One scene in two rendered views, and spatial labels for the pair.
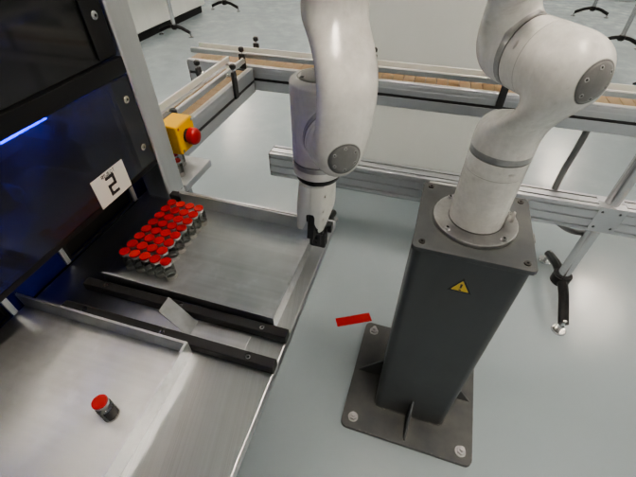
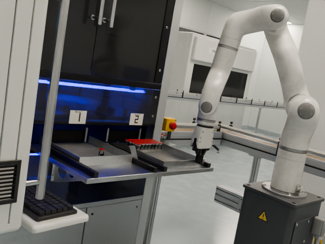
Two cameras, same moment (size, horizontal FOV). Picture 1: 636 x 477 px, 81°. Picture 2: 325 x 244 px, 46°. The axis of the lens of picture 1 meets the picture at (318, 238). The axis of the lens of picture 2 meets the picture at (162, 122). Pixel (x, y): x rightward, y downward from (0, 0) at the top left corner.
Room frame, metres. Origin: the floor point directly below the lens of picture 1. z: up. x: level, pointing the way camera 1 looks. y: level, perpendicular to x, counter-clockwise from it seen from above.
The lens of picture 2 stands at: (-1.04, -0.66, 1.30)
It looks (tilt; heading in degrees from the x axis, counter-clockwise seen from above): 8 degrees down; 29
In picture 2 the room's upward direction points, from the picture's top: 10 degrees clockwise
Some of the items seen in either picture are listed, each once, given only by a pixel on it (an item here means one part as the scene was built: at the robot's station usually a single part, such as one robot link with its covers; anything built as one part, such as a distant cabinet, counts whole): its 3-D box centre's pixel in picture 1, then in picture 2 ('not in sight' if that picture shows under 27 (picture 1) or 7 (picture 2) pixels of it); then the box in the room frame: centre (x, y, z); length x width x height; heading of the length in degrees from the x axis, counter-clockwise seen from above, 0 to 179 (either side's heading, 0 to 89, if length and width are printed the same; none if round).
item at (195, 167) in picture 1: (176, 170); (160, 143); (0.86, 0.38, 0.87); 0.14 x 0.13 x 0.02; 73
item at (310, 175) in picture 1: (318, 163); (206, 122); (0.55, 0.00, 1.09); 0.09 x 0.08 x 0.03; 163
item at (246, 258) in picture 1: (220, 251); (159, 153); (0.53, 0.20, 0.90); 0.34 x 0.26 x 0.04; 73
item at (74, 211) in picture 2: not in sight; (24, 191); (-0.16, 0.30, 0.82); 0.40 x 0.14 x 0.02; 79
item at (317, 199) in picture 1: (318, 193); (203, 135); (0.54, 0.00, 1.03); 0.10 x 0.08 x 0.11; 163
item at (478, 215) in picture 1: (485, 188); (288, 170); (0.67, -0.37, 0.95); 0.19 x 0.19 x 0.18
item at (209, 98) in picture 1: (191, 106); (182, 131); (1.15, 0.40, 0.92); 0.69 x 0.16 x 0.16; 163
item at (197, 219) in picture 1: (181, 238); (147, 147); (0.56, 0.28, 0.90); 0.18 x 0.02 x 0.05; 163
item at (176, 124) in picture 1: (174, 132); (167, 124); (0.84, 0.35, 1.00); 0.08 x 0.07 x 0.07; 73
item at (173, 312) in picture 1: (205, 324); (140, 156); (0.35, 0.19, 0.91); 0.14 x 0.03 x 0.06; 74
